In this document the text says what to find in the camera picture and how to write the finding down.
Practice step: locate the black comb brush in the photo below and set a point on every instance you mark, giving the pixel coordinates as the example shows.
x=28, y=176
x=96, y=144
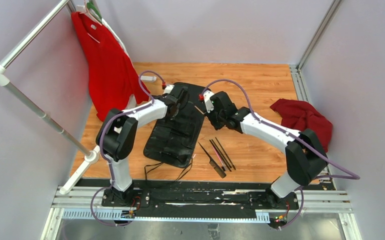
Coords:
x=214, y=164

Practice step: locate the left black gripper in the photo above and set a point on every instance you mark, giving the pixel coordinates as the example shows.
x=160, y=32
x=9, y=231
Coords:
x=169, y=118

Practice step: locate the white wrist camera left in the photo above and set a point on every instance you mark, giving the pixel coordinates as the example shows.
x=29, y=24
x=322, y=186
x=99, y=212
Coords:
x=168, y=88

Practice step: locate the black angled brush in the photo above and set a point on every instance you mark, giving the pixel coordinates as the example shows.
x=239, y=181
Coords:
x=219, y=152

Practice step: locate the aluminium frame post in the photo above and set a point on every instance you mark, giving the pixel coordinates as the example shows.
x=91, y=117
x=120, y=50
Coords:
x=329, y=15

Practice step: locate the dark red crumpled cloth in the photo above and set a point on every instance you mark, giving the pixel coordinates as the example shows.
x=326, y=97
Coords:
x=301, y=115

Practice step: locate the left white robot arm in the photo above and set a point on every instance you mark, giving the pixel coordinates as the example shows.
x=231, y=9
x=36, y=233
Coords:
x=117, y=134

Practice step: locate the pink handled makeup brush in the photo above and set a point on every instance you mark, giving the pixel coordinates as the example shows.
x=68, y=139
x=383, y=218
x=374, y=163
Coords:
x=223, y=166

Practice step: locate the black makeup brush roll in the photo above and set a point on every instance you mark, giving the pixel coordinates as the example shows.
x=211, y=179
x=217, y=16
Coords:
x=173, y=140

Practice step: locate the red hanging shirt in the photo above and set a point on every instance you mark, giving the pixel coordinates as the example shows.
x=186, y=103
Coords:
x=112, y=77

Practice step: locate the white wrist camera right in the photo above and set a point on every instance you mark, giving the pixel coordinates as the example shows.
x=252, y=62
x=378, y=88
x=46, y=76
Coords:
x=206, y=99

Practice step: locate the green white hangers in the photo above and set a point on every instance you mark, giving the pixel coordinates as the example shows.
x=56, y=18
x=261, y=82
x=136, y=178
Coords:
x=90, y=10

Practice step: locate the thin black eyeliner brush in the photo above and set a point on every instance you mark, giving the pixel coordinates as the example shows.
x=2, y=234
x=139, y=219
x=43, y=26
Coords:
x=226, y=154

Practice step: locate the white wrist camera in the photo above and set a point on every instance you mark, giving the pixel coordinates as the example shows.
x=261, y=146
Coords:
x=206, y=99
x=168, y=88

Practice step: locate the metal clothes rack pole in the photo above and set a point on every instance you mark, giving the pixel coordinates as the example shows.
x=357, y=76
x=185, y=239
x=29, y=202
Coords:
x=44, y=99

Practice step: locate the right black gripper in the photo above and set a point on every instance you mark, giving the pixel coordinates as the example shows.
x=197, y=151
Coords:
x=216, y=126

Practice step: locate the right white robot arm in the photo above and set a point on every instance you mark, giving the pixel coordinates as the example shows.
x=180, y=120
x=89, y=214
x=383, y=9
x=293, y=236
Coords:
x=303, y=151

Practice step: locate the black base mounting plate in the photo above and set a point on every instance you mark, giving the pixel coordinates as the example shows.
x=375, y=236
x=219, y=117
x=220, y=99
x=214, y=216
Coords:
x=199, y=199

